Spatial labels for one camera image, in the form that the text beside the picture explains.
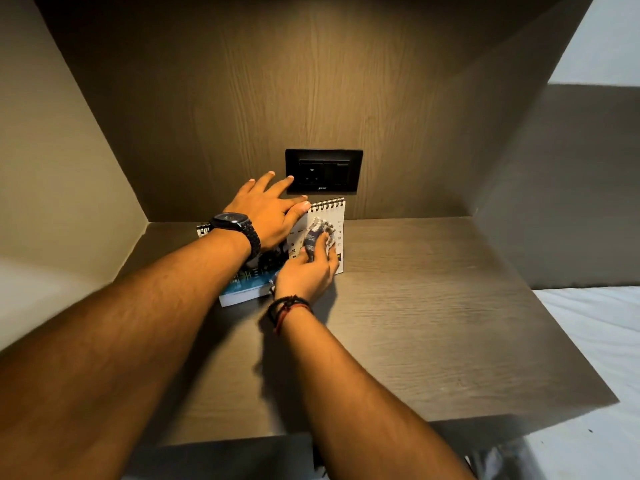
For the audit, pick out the person's right hand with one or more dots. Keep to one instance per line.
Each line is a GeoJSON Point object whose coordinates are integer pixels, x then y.
{"type": "Point", "coordinates": [302, 277]}

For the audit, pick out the person's left thumb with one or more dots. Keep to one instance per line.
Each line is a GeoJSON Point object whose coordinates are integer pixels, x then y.
{"type": "Point", "coordinates": [298, 213]}

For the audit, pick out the person's right forearm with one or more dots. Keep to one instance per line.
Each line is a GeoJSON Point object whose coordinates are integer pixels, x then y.
{"type": "Point", "coordinates": [360, 414]}

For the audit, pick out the white spiral desk calendar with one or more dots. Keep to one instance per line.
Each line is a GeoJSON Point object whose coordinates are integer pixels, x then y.
{"type": "Point", "coordinates": [330, 212]}

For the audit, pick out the black metal wristwatch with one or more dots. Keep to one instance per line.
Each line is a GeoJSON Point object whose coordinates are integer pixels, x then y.
{"type": "Point", "coordinates": [240, 227]}

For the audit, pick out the blue covered book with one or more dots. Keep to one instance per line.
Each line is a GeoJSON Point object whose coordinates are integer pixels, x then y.
{"type": "Point", "coordinates": [245, 287]}

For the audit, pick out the person's left little finger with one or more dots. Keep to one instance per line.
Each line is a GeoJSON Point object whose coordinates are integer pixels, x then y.
{"type": "Point", "coordinates": [248, 184]}

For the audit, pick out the person's left hand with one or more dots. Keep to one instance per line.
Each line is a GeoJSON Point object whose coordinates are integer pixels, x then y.
{"type": "Point", "coordinates": [262, 214]}

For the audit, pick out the white bed sheet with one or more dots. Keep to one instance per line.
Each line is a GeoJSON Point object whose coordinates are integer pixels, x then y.
{"type": "Point", "coordinates": [590, 374]}

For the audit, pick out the black wall socket plate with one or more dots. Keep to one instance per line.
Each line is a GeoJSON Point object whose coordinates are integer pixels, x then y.
{"type": "Point", "coordinates": [324, 169]}

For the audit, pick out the person's left forearm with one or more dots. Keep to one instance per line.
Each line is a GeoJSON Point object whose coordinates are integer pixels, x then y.
{"type": "Point", "coordinates": [125, 344]}

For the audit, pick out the person's right thumb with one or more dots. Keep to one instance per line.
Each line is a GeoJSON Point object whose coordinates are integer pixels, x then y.
{"type": "Point", "coordinates": [298, 255]}

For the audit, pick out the person's left middle finger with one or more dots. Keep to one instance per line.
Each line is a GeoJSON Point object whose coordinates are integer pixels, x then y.
{"type": "Point", "coordinates": [280, 186]}

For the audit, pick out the grey patterned cleaning cloth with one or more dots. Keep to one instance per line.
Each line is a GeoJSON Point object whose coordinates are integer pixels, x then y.
{"type": "Point", "coordinates": [316, 235]}

